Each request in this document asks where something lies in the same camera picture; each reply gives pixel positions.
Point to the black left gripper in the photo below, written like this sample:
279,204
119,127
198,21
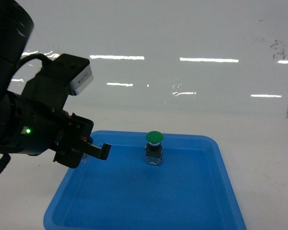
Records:
38,124

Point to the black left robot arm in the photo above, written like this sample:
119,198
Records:
15,28

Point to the green mushroom push button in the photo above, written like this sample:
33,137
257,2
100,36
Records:
153,148

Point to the white glossy whiteboard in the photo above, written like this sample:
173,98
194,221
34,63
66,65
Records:
206,56

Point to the blue plastic tray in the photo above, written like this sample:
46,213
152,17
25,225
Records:
189,190

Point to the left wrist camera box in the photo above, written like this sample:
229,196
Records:
74,72

